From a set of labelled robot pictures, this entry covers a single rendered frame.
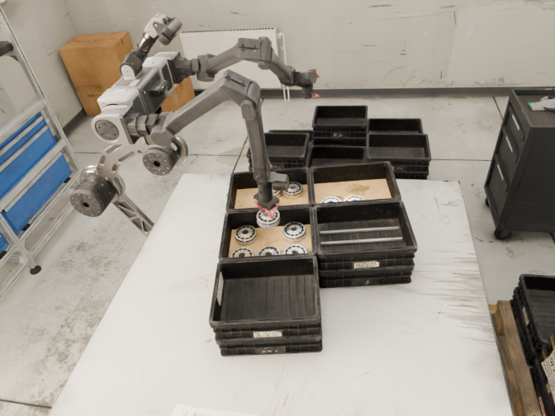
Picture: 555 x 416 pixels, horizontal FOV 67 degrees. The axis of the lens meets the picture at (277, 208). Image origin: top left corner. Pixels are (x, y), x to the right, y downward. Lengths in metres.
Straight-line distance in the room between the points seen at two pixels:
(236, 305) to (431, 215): 1.09
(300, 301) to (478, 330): 0.69
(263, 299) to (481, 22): 3.59
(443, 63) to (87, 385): 4.09
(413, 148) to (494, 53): 1.93
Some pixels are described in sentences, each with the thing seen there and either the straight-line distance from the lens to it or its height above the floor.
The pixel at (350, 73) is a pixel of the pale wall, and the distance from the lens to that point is 4.71.
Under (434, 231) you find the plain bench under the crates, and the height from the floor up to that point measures 0.70.
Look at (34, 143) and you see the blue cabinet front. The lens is 3.51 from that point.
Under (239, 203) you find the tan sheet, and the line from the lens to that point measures 2.13.
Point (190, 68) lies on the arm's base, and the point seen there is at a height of 1.46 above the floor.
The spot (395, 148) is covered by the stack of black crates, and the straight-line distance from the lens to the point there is 3.07.
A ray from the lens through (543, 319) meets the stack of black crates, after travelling 2.54.
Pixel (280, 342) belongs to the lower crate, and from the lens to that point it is 1.66.
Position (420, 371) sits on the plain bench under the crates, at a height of 0.70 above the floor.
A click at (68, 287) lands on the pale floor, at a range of 3.31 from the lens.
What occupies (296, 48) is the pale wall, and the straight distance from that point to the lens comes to 4.65.
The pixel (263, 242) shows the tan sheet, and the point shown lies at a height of 0.83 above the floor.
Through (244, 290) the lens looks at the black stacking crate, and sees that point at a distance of 1.75.
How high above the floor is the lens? 2.19
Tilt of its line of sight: 41 degrees down
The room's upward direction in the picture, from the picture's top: 7 degrees counter-clockwise
